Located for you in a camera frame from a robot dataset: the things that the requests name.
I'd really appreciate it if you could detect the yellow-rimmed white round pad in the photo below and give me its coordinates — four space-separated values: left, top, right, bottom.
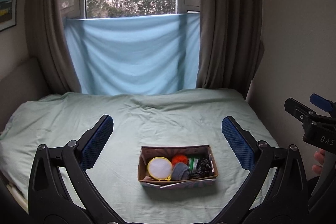
147 156 173 181

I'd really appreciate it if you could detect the orange fluffy pom-pom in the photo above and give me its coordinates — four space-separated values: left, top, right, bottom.
171 154 189 166

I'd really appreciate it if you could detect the open cardboard box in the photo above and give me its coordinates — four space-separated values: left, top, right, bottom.
137 144 219 189

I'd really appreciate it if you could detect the light blue hanging cloth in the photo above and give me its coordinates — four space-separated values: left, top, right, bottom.
64 13 200 96

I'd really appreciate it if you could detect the brown right curtain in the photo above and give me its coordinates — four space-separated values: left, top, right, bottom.
197 0 264 97

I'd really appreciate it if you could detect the grey fluffy scrunchie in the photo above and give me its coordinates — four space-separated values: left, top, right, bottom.
171 162 190 181

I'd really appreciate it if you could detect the person's right hand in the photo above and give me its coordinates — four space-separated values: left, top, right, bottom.
311 149 325 176

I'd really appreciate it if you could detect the black patterned scrunchie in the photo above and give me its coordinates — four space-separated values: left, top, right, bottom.
197 158 213 176

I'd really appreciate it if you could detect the green wet wipes pack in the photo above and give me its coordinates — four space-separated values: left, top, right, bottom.
189 157 199 172

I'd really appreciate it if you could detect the light green bed sheet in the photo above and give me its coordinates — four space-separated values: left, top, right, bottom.
1 89 277 223

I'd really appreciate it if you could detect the framed wall picture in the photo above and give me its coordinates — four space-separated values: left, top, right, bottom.
0 0 17 31

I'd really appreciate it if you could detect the brown left curtain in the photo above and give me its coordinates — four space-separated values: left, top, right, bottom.
25 0 81 94

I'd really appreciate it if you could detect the brown curtain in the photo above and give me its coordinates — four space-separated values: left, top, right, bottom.
25 0 81 94
197 0 264 97

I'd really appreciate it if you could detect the beige headboard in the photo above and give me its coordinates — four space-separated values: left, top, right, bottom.
1 57 50 131

